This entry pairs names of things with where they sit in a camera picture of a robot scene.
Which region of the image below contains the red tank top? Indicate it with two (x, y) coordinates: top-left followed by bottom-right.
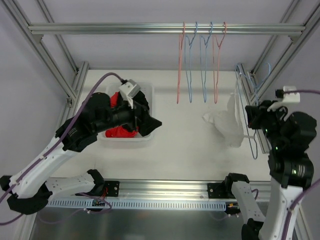
(105, 92), (138, 138)

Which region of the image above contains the white plastic basket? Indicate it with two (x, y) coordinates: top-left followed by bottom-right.
(98, 81), (155, 146)

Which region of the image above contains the white slotted cable duct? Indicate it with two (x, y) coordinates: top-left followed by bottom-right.
(47, 197), (227, 212)

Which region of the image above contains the pink wire hanger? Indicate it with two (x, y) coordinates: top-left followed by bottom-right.
(176, 22), (186, 104)
(212, 21), (227, 104)

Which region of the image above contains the aluminium frame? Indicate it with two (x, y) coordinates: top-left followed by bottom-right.
(0, 0), (320, 240)

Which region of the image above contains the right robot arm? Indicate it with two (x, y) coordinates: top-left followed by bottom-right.
(222, 100), (317, 240)

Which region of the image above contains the blue wire hanger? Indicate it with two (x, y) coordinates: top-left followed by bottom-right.
(199, 22), (213, 103)
(234, 62), (270, 161)
(184, 21), (198, 103)

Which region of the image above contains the white tank top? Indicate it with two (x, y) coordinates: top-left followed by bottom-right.
(202, 73), (255, 148)

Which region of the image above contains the black tank top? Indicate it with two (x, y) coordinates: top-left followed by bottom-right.
(116, 90), (150, 110)

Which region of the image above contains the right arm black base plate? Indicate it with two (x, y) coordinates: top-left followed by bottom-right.
(207, 182), (235, 199)

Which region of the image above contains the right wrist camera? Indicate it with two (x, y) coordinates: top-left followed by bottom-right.
(267, 86), (301, 112)

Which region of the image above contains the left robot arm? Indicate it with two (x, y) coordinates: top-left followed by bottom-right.
(0, 92), (162, 215)

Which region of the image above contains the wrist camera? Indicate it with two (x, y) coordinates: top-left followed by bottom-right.
(119, 79), (141, 109)
(267, 86), (301, 112)

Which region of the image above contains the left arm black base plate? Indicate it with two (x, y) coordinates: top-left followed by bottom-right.
(85, 180), (120, 198)

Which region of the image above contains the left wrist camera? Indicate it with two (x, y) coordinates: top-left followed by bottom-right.
(119, 79), (141, 109)

